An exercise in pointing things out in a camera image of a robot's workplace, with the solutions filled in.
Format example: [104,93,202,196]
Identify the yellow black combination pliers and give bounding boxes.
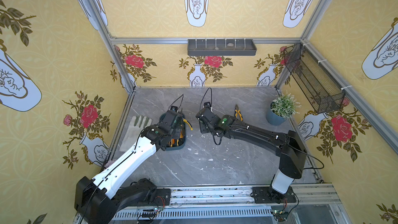
[235,104,243,121]

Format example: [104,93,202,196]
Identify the yellow black long-nose pliers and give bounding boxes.
[182,118,193,131]

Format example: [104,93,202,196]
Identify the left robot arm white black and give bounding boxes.
[75,125,171,224]

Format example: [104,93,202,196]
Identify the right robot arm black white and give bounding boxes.
[196,108,307,195]

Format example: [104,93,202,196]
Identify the teal storage box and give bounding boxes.
[158,110,187,151]

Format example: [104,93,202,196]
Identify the white green work glove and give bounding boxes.
[119,115,152,152]

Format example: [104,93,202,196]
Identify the blue plant pot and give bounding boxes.
[266,103,286,126]

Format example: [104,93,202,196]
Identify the green white artificial plant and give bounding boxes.
[271,93,301,119]

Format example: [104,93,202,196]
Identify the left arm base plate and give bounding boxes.
[127,188,171,207]

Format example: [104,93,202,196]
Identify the grey wall shelf tray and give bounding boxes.
[187,38,258,57]

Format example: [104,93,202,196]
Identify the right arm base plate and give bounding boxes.
[250,186,297,204]

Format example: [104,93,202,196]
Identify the black wire mesh basket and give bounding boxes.
[283,44,345,114]

